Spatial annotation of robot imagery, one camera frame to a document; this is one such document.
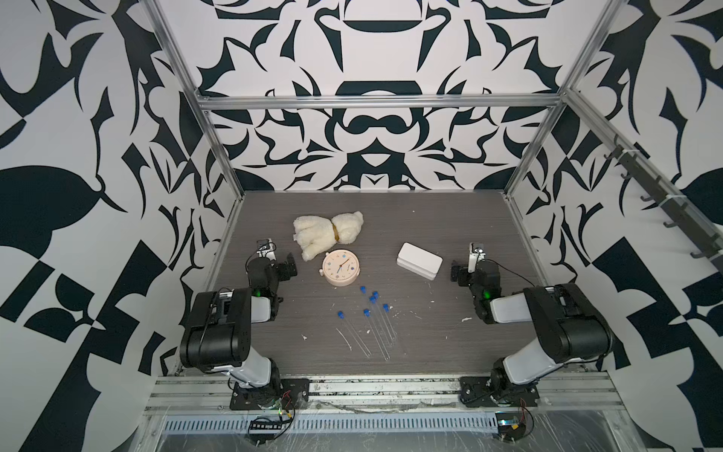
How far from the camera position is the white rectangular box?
0.96 m

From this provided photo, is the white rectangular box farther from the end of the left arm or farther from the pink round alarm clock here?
the end of the left arm

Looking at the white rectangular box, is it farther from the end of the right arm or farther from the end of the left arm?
the end of the left arm

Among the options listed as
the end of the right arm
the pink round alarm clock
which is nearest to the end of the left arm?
the pink round alarm clock

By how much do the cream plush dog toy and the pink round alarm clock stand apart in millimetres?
40

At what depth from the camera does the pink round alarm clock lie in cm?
95

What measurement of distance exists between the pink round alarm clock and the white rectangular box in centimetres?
15

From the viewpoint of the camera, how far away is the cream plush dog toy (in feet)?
3.19

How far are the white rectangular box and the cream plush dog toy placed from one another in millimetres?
177
